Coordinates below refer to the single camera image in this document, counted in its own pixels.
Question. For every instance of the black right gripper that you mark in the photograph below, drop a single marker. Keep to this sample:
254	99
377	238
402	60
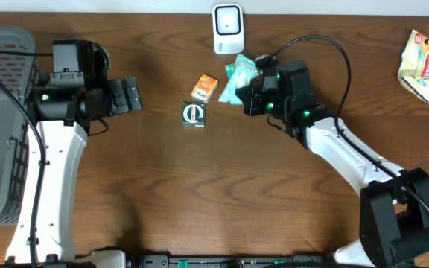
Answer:
249	100

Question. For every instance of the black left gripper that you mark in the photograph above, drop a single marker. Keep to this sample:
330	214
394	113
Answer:
124	105

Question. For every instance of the teal candy pouch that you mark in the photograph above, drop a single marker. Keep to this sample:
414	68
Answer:
245	72

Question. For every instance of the small orange box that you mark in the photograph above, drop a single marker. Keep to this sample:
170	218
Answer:
204	88

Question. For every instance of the black round-logo packet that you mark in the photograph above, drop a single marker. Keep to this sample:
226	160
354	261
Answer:
193	114

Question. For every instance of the white blue snack bag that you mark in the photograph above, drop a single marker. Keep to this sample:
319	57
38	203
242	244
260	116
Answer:
413	73

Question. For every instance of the small teal box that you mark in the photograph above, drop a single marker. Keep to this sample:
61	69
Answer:
230	70

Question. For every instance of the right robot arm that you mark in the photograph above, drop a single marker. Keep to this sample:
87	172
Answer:
394	202

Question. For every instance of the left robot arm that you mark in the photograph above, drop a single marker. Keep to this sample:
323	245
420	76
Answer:
62	108

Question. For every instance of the white barcode scanner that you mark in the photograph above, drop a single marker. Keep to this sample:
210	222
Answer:
228	28

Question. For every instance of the grey plastic shopping basket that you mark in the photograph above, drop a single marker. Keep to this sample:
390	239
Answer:
19	73

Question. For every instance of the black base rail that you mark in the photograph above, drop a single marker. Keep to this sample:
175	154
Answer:
199	261

